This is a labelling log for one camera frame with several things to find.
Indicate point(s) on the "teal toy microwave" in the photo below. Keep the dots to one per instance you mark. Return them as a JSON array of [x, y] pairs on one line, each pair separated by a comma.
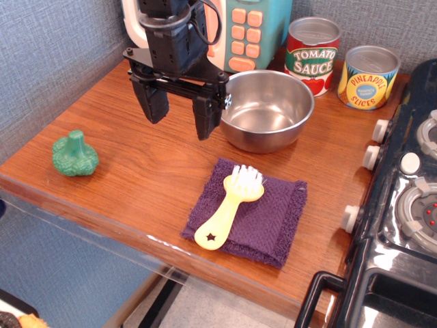
[[252, 32]]

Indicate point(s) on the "pineapple slices can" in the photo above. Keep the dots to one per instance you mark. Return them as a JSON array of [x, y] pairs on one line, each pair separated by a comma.
[[368, 76]]

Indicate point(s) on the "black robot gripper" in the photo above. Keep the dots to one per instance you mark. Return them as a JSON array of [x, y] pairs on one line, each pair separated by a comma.
[[176, 52]]

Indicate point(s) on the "black toy stove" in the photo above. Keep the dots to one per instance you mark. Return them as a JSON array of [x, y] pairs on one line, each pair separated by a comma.
[[390, 278]]

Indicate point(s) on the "purple folded cloth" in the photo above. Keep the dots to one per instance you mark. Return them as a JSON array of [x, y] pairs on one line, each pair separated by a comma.
[[262, 231]]

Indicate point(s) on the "silver metal pot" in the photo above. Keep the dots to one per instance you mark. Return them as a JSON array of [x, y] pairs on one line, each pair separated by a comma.
[[268, 110]]

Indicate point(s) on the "orange fuzzy object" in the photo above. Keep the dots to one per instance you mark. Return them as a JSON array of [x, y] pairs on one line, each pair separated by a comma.
[[31, 321]]

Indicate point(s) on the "green toy broccoli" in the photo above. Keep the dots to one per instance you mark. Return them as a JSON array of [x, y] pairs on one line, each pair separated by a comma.
[[71, 156]]

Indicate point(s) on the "tomato sauce can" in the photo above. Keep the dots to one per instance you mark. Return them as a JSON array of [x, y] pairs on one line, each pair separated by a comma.
[[311, 51]]

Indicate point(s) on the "white stove knob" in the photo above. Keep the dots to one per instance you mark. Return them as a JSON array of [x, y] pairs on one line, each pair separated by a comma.
[[379, 131], [349, 218], [370, 157]]

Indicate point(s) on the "yellow dish brush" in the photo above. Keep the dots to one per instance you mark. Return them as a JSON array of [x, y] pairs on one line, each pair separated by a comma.
[[244, 184]]

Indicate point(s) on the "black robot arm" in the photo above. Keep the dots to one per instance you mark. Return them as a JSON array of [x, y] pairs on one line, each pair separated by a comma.
[[177, 12]]

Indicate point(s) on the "white stove knob middle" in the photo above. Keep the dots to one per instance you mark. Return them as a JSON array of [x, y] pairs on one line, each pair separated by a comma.
[[370, 157]]

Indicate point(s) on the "white stove knob bottom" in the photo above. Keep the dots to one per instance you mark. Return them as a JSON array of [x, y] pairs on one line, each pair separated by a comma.
[[349, 218]]

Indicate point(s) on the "white stove knob top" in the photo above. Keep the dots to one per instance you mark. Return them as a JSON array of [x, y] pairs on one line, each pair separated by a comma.
[[379, 131]]

